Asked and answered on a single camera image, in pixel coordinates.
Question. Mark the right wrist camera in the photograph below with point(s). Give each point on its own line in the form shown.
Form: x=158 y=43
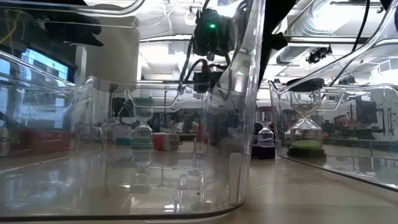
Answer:
x=203 y=81

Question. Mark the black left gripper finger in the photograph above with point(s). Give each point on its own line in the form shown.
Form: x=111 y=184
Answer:
x=74 y=29

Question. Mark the teal hourglass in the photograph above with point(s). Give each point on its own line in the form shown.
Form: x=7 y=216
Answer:
x=142 y=132

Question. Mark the black hourglass yellow-green sand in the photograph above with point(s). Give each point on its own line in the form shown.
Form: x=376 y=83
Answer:
x=306 y=130

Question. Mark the red rectangular box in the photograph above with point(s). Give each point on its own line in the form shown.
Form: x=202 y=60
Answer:
x=200 y=133
x=40 y=140

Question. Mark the lavender capped hourglass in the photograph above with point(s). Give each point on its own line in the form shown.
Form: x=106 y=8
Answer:
x=265 y=133

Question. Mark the clear plastic bin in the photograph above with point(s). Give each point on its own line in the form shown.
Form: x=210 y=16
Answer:
x=357 y=168
x=124 y=186
x=37 y=124

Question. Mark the black background machine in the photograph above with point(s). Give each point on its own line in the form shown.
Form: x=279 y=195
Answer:
x=367 y=112

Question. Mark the lit monitor screen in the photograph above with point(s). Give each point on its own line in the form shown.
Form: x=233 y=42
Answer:
x=46 y=63

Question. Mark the black mounted device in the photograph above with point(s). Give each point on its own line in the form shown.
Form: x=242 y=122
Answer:
x=318 y=54

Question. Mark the small lavender wall charger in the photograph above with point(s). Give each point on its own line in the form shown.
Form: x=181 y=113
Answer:
x=121 y=132

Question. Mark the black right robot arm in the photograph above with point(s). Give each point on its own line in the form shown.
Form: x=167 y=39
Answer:
x=273 y=37

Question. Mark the teal box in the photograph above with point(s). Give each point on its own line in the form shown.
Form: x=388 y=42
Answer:
x=124 y=141

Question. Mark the person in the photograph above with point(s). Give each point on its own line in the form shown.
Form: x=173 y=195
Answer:
x=186 y=121

